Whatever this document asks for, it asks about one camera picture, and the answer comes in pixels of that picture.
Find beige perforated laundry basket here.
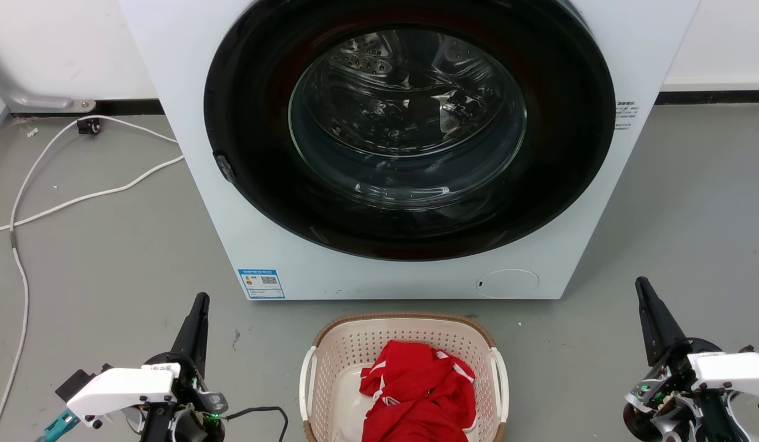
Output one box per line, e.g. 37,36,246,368
298,312,510,442

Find blue energy label sticker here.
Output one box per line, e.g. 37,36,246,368
237,268,286,300

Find grey door latch handle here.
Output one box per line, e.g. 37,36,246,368
214,152,237,185

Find red and white garment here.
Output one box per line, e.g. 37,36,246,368
359,341,478,442

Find teal plastic bracket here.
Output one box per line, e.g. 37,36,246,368
34,409,80,442

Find round white filter cover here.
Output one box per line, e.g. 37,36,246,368
476,269,540,300

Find white power cable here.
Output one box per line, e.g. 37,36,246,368
0,155,185,237

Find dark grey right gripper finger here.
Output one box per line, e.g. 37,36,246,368
635,276,688,368

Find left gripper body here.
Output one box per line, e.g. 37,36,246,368
66,352,228,442

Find white front-load washing machine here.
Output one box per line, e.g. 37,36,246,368
119,0,703,301

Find long white looping cable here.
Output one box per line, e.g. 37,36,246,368
0,115,179,438

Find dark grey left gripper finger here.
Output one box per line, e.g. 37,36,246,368
170,292,211,376

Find black round washing machine door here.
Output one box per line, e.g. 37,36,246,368
203,0,617,262

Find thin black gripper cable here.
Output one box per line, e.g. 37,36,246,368
225,406,290,442

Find steel washing machine drum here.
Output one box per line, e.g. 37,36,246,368
289,28,528,211

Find printed text label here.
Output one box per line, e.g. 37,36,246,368
614,101,639,131

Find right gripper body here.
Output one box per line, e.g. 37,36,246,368
623,338,759,442

